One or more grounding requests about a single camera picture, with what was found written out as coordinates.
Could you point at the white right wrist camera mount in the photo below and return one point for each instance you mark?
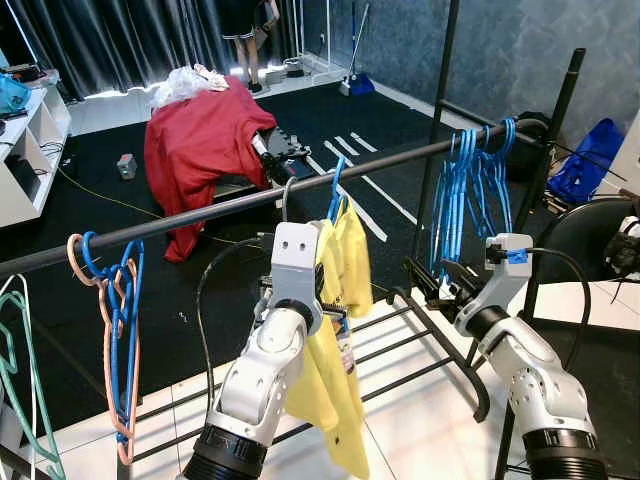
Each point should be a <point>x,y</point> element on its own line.
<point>508,255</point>

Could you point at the yellow garment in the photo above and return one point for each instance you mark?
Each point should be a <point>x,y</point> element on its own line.
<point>330,400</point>

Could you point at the small grey box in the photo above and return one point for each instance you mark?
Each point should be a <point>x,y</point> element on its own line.
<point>127,167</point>

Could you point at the white plastic hanger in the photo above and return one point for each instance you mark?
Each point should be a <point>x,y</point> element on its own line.
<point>33,390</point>

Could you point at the blue plastic hanger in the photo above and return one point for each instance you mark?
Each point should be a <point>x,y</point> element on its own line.
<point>334,200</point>
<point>138,300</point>
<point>478,180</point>
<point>450,200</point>
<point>505,170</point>

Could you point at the black office chair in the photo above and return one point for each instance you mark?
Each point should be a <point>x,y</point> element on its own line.
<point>580,235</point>

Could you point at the black curtain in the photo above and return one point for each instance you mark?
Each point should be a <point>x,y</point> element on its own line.
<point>120,40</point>

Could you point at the white plastic bag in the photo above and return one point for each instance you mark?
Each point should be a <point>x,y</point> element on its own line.
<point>185,85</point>

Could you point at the green plastic hanger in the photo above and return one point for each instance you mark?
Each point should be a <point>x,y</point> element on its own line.
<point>50,455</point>

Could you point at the black machine under cover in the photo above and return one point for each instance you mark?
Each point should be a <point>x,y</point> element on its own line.
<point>275,160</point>

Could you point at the blue cloth bag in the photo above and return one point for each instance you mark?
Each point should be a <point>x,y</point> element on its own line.
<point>590,160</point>

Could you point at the red cloth cover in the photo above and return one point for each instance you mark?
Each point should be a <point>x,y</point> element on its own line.
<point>200,150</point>

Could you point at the cyan bag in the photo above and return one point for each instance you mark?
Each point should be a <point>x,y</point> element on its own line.
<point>10,95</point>

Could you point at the pink plastic hanger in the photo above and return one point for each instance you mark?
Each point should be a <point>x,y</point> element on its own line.
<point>72,258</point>

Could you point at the grey plastic hanger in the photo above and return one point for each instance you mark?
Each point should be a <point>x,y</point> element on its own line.
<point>287,200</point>

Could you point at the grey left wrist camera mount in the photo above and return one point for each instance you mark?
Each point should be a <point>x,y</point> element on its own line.
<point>297,260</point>

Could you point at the black backpack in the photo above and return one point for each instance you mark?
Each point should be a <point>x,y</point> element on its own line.
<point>530,140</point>

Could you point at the black metal clothes rack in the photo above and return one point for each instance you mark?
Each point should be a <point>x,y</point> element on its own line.
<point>200,215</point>

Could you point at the person in black shorts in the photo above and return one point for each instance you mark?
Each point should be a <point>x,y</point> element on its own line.
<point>245,50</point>

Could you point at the white shelf unit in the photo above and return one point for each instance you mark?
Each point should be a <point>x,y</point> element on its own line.
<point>30,170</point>

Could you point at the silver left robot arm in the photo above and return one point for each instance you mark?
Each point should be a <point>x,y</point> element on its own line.
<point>250,380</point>

